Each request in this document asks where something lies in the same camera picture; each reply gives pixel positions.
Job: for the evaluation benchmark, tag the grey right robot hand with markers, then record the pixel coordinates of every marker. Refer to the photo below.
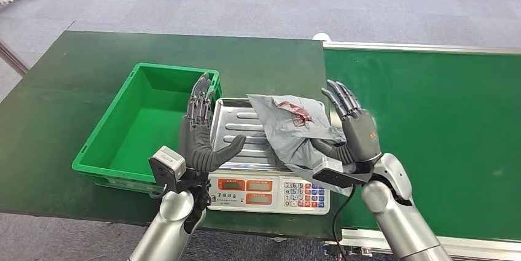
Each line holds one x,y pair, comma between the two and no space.
362,137

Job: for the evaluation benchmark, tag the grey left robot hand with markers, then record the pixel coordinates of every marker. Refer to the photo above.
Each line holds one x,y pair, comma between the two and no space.
197,145

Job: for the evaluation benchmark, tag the grey package with red print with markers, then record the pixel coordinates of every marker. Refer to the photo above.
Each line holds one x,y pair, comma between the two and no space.
285,133

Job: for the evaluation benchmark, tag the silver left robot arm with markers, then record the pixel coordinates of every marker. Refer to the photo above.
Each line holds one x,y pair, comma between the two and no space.
171,226

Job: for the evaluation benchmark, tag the green conveyor belt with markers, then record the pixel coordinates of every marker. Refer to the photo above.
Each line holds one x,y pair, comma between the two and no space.
447,129

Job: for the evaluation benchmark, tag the white electronic scale steel tray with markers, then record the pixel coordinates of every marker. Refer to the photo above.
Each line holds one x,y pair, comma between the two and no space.
244,188

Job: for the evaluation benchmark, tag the green plastic crate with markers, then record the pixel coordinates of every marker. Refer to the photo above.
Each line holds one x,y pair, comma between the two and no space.
134,129

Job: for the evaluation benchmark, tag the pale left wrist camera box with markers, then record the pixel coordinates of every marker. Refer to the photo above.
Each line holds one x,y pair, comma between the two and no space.
169,161

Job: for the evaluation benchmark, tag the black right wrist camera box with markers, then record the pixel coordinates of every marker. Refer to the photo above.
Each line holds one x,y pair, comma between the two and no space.
338,173

